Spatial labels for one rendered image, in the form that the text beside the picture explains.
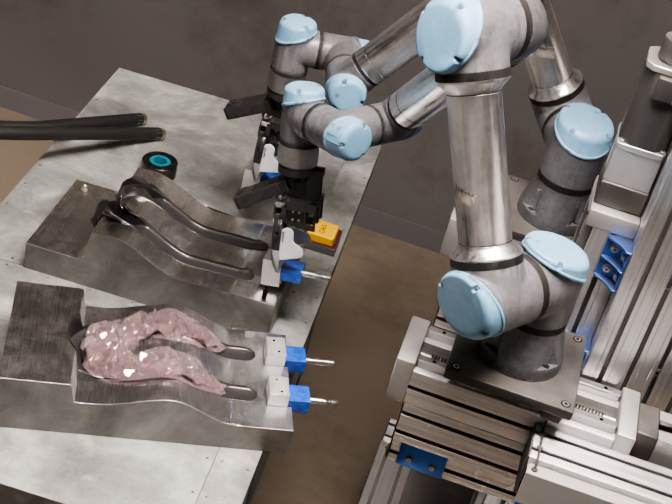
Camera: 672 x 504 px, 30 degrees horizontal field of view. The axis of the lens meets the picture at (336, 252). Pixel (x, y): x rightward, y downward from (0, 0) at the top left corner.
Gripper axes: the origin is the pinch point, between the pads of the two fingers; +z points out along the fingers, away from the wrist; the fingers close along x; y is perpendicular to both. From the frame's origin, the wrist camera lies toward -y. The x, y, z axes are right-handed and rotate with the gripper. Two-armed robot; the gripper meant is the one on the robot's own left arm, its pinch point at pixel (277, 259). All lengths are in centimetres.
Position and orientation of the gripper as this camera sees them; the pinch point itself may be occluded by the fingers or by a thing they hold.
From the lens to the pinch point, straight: 241.2
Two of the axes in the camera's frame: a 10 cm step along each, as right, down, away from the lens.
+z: -1.0, 9.0, 4.3
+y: 9.8, 1.7, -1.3
